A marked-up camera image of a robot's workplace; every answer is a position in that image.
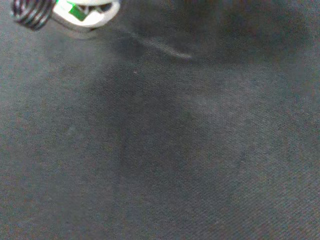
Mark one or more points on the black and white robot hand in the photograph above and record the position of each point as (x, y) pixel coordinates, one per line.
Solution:
(85, 15)

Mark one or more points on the black table cloth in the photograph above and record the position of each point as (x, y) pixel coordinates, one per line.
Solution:
(175, 150)

